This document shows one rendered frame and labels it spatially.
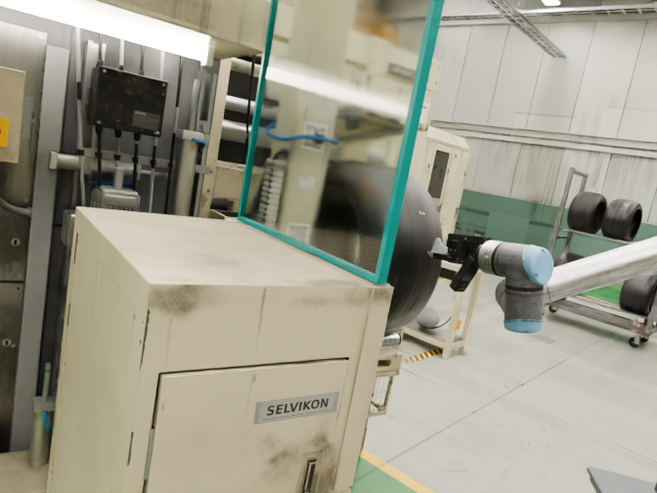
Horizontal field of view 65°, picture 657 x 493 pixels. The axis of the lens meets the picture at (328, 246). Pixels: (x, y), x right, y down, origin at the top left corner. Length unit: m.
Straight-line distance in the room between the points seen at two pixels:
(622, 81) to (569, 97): 1.08
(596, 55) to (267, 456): 13.08
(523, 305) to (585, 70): 12.32
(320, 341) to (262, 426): 0.15
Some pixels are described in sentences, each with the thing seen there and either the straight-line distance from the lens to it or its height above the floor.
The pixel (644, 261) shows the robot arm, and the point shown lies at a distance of 1.56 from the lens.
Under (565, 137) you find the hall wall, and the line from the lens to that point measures 13.32.
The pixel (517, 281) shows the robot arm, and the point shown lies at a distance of 1.34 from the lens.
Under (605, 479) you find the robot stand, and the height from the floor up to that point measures 0.60.
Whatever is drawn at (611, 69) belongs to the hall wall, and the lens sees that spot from 13.42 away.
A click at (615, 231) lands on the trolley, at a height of 1.26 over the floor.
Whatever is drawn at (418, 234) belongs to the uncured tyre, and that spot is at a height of 1.29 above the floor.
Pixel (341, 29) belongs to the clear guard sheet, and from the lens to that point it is 1.05.
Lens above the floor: 1.45
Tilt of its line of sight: 9 degrees down
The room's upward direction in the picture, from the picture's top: 10 degrees clockwise
